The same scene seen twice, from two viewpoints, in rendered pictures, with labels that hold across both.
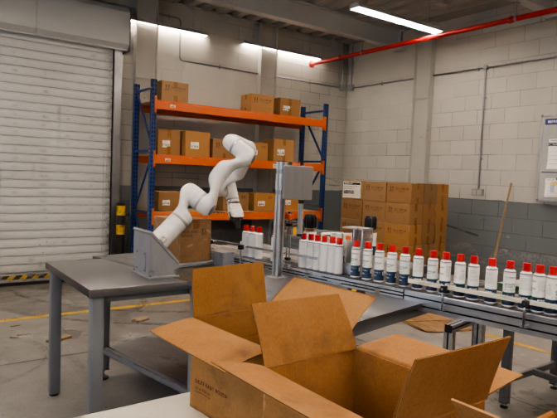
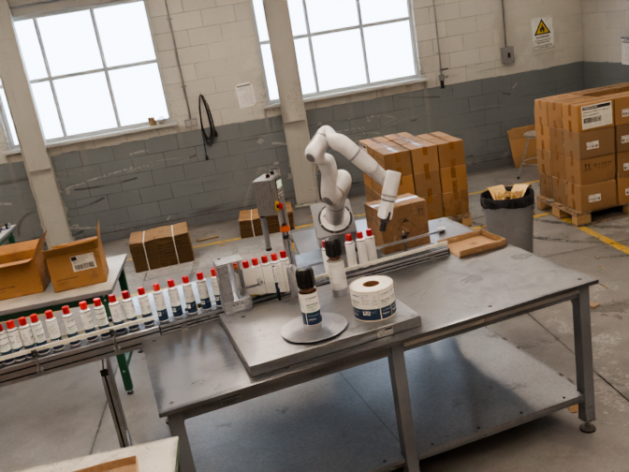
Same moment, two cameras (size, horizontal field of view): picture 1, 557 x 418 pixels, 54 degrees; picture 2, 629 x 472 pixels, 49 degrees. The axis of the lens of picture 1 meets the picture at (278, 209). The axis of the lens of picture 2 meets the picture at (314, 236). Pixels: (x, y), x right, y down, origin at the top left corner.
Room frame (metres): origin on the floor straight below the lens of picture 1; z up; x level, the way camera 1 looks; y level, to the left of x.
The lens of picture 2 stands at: (5.13, -3.06, 2.17)
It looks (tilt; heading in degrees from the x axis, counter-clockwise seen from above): 16 degrees down; 121
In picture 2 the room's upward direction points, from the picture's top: 10 degrees counter-clockwise
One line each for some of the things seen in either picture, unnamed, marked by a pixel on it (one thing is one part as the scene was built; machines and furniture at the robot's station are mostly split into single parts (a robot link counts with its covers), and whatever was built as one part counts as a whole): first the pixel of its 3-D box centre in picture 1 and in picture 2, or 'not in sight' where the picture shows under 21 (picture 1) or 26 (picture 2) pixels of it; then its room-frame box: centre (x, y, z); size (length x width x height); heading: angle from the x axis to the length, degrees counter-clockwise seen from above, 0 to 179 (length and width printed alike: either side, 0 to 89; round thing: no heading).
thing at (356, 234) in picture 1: (355, 250); (232, 284); (3.05, -0.45, 1.01); 0.14 x 0.13 x 0.26; 47
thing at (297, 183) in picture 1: (296, 182); (270, 194); (3.13, -0.10, 1.38); 0.17 x 0.10 x 0.19; 102
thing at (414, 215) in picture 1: (391, 235); not in sight; (7.06, -1.49, 0.70); 1.20 x 0.82 x 1.39; 42
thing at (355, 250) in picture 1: (355, 259); (217, 287); (2.94, -0.43, 0.98); 0.05 x 0.05 x 0.20
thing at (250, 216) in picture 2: not in sight; (266, 219); (0.59, 3.52, 0.11); 0.65 x 0.54 x 0.22; 33
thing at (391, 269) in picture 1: (391, 264); (174, 298); (2.78, -0.60, 0.98); 0.05 x 0.05 x 0.20
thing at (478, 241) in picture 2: not in sight; (471, 243); (3.95, 0.65, 0.85); 0.30 x 0.26 x 0.04; 47
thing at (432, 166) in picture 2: not in sight; (412, 181); (2.38, 3.77, 0.45); 1.20 x 0.84 x 0.89; 128
